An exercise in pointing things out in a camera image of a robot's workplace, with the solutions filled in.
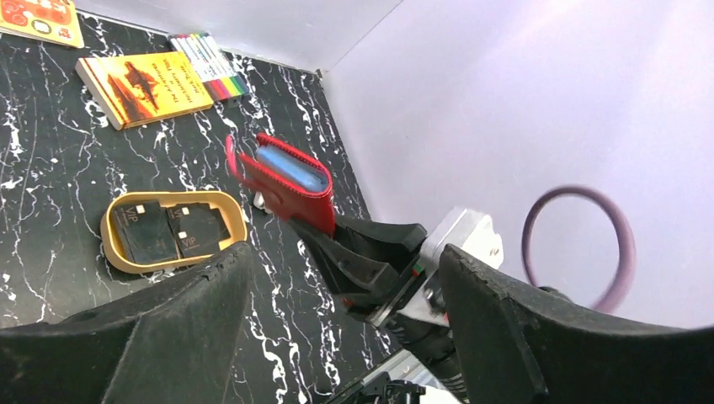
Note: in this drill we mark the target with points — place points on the black card stack in tray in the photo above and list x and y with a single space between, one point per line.
144 232

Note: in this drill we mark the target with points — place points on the coloured marker set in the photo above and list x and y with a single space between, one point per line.
221 81

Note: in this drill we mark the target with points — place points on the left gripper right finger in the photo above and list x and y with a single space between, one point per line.
520 344

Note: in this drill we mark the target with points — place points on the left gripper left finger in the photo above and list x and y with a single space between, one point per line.
172 342

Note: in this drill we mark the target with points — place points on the yellow oval tray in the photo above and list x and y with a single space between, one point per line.
230 209

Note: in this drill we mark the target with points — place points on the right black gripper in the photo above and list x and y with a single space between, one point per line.
370 266

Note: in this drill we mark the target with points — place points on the red card holder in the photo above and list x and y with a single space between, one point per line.
293 184

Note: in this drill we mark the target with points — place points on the orange book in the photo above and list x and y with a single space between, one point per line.
136 90

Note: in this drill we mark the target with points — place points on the small orange card box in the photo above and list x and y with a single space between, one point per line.
53 21

